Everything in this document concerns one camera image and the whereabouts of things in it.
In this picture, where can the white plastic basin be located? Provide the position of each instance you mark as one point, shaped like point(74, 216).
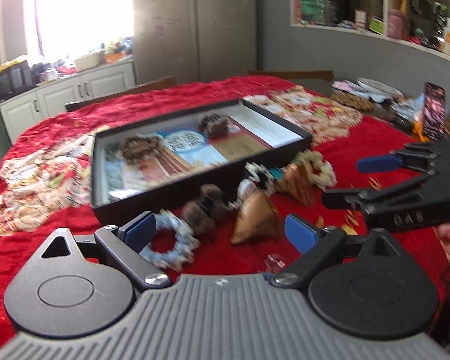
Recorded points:
point(88, 62)

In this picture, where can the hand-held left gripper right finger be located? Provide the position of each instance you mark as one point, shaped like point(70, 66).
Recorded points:
point(298, 232)

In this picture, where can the brown paper pyramid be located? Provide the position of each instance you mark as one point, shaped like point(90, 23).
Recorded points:
point(253, 217)
point(298, 185)

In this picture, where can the brown woven mat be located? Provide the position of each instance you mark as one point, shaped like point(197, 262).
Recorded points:
point(352, 102)

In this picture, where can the smartphone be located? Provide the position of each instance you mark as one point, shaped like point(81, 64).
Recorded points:
point(434, 110)

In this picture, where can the small brown frame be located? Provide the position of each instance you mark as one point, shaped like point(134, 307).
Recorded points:
point(360, 18)

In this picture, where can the clear plastic hair clip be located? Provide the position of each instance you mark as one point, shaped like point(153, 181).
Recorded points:
point(275, 263)

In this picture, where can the pink tumbler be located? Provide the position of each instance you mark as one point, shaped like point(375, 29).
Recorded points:
point(396, 26)

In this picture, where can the black microwave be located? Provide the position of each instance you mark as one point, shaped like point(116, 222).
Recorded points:
point(11, 80)

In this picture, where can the red-brown book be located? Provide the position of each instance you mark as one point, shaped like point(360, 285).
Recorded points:
point(243, 144)

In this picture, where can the small green card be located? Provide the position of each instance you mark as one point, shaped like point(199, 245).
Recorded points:
point(376, 25)

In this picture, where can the white plate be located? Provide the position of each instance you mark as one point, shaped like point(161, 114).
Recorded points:
point(378, 86)

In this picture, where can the blue and white crochet scrunchie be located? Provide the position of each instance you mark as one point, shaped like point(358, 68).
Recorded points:
point(183, 232)

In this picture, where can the brown furry hair clip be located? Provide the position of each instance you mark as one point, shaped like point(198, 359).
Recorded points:
point(198, 213)

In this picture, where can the green sign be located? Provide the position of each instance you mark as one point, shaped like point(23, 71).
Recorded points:
point(313, 7)

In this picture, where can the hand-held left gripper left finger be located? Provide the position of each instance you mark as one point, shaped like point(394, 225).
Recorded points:
point(140, 228)

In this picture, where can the beige refrigerator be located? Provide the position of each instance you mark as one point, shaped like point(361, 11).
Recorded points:
point(210, 26)

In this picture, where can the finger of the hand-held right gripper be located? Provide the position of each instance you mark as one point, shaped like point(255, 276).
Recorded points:
point(375, 164)
point(345, 198)

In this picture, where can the white and orange bottle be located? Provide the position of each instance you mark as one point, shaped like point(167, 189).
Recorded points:
point(449, 41)

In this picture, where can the brown crochet scrunchie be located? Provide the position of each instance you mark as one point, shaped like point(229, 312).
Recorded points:
point(140, 148)

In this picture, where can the white kitchen cabinet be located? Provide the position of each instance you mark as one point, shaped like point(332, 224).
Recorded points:
point(67, 93)

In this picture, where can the orange phone stand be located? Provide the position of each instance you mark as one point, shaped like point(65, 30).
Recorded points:
point(418, 128)

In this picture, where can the blue printed booklet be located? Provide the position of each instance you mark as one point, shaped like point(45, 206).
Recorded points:
point(183, 150)

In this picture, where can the black shallow box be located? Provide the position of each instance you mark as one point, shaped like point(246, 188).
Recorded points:
point(153, 198)

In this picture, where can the black pouch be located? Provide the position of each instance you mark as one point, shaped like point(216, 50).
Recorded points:
point(403, 118)

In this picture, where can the black crochet scrunchie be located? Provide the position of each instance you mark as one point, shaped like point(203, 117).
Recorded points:
point(260, 178)

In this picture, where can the cream crochet scrunchie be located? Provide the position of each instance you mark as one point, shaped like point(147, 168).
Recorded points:
point(324, 174)

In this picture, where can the white wall shelf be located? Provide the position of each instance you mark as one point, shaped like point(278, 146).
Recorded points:
point(384, 3)

